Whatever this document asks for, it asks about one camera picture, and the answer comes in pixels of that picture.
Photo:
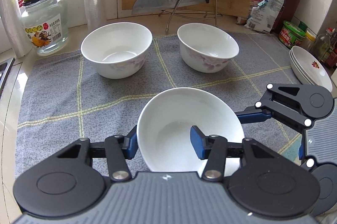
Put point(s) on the green cap small jar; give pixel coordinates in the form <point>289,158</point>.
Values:
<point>303,26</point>

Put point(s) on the short plastic wrap roll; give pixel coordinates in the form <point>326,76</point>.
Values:
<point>12,23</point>

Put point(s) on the stainless steel sink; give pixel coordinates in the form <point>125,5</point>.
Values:
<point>5,68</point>

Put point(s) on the glass jar with green lid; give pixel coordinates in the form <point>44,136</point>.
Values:
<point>45,23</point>

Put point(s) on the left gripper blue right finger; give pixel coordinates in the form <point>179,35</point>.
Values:
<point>213,149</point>

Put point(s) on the white clipped food bag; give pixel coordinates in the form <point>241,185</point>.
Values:
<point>263,16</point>

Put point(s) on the green lid sauce jar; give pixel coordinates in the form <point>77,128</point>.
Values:
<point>291,35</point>

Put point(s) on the clear bottle red cap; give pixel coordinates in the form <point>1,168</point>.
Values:
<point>321,44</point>

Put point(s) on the white plate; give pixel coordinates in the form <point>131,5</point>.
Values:
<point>308,69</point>

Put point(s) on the white floral bowl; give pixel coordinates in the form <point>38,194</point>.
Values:
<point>117,50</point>
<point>163,129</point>
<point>206,48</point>

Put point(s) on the grey checked table mat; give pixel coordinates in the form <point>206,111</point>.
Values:
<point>66,99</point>

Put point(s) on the red label sauce bottle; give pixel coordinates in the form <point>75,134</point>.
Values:
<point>330,55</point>

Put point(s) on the yellow lid spice jar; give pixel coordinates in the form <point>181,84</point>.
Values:
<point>309,40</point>

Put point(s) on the dark red knife block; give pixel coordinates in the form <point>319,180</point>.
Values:
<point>286,14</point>

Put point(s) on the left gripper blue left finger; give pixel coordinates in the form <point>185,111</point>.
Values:
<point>119,149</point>

